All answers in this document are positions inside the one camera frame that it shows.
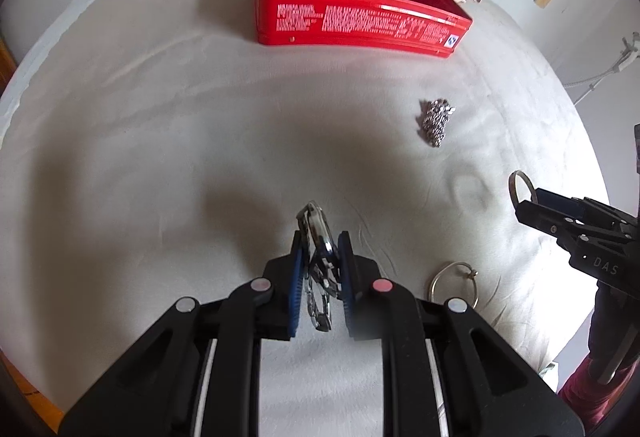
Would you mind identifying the wide silver bangle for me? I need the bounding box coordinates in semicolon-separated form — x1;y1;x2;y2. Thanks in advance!
508;170;538;209

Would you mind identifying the beige bed sheet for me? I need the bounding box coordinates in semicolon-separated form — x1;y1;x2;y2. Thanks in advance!
1;0;606;410

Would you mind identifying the red metal tin box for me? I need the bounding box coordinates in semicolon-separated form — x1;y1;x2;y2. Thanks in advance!
255;0;473;58

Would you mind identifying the white wall cable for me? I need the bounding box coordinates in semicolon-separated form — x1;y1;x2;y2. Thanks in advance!
563;31;640;107

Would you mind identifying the silver chain necklace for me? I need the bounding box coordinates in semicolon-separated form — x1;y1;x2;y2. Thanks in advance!
415;97;458;149

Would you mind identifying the thin silver bangle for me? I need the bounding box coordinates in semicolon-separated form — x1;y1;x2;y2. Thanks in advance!
425;261;480;308

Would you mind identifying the silver metal wristwatch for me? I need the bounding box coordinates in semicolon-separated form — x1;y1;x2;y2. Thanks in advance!
296;201;342;333

